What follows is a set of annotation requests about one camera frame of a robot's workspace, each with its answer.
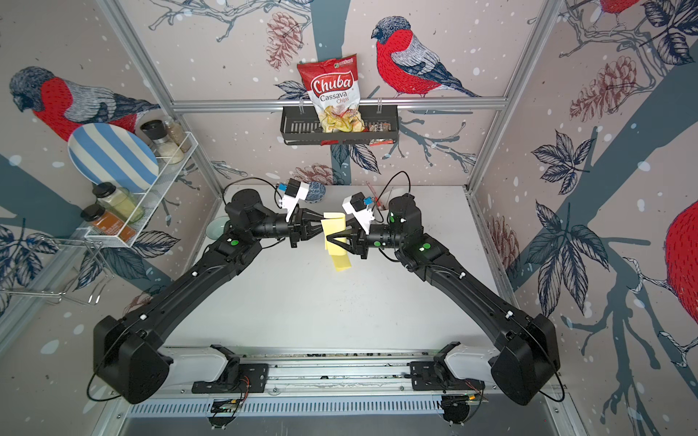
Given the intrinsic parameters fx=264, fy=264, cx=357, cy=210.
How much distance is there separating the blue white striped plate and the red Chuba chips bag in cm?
54

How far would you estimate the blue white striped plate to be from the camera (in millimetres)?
666

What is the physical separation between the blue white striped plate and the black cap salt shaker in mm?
28

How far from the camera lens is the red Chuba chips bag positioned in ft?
2.62

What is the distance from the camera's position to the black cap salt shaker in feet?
2.65
